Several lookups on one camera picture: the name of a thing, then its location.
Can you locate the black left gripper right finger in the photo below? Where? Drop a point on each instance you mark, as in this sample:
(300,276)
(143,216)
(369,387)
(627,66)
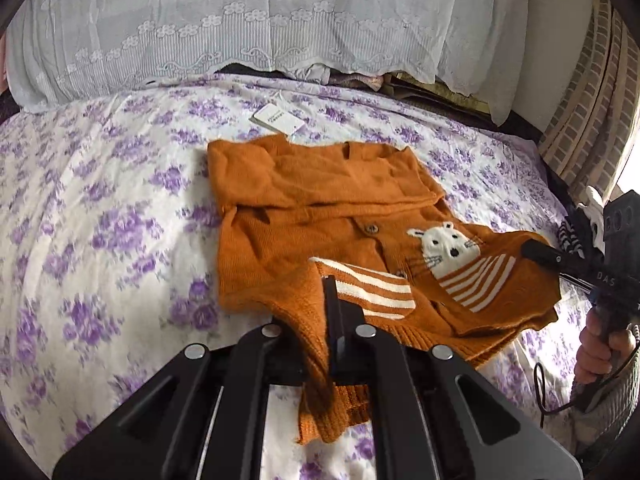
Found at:
(558,261)

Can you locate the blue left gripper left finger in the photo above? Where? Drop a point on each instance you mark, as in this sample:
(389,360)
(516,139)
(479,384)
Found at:
(346,361)

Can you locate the orange knitted cat cardigan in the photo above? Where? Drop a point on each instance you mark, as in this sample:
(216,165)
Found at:
(371,217)

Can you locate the white paper clothing tag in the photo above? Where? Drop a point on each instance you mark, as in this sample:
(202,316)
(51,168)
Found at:
(274,118)

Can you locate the right hand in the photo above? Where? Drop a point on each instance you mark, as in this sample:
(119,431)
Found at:
(598,357)

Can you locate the black white striped cloth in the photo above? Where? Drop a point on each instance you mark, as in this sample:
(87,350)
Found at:
(581,232)

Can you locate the brown folded blankets stack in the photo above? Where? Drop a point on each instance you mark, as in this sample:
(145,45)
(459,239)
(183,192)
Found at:
(437,98)

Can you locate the purple floral bed sheet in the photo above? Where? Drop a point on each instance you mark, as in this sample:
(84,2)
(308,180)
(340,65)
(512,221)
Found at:
(109,230)

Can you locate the white lace cover cloth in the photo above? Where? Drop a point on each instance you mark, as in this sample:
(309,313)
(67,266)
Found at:
(59,51)

